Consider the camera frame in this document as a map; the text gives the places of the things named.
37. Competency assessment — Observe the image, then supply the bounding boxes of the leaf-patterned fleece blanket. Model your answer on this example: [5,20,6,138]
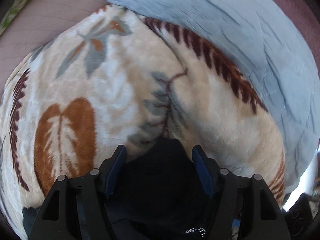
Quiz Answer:
[1,4,285,239]

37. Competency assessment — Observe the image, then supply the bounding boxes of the black pants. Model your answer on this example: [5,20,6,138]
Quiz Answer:
[22,139,213,239]

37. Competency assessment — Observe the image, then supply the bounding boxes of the light blue pillow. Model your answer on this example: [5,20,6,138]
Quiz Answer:
[107,0,319,189]

